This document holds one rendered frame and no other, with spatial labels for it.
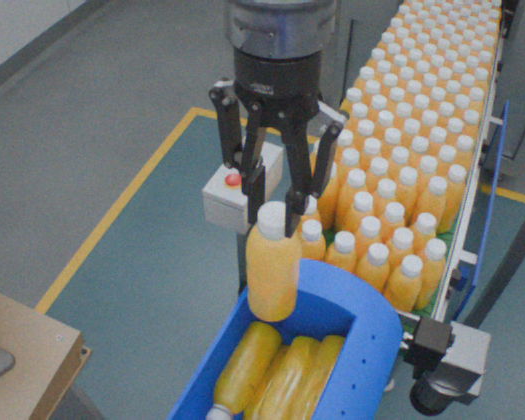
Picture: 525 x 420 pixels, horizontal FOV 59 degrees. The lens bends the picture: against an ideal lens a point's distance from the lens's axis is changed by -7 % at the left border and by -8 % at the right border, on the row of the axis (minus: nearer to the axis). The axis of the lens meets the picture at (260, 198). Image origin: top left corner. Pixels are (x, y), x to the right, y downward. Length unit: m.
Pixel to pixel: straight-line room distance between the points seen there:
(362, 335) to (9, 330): 0.63
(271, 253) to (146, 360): 1.56
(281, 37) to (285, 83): 0.05
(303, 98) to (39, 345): 0.69
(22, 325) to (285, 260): 0.57
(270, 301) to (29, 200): 2.28
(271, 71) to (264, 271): 0.28
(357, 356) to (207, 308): 1.49
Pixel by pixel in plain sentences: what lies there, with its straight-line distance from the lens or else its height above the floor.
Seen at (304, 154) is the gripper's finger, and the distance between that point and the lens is 0.49.
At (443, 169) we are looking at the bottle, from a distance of 1.26.
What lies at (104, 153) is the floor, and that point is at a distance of 2.94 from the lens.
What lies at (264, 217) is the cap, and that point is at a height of 1.43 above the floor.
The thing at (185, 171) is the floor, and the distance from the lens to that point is 2.72.
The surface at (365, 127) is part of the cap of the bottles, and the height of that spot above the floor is 1.09.
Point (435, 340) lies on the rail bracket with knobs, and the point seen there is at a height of 1.00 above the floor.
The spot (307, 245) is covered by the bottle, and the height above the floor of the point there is 1.06.
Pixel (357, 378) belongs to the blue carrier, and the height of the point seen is 1.20.
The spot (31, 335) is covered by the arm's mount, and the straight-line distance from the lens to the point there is 0.97.
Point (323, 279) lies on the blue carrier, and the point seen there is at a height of 1.23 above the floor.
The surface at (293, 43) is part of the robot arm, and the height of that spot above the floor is 1.68.
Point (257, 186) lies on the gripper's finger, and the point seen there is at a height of 1.48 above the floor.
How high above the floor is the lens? 1.86
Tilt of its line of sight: 47 degrees down
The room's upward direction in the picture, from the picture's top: straight up
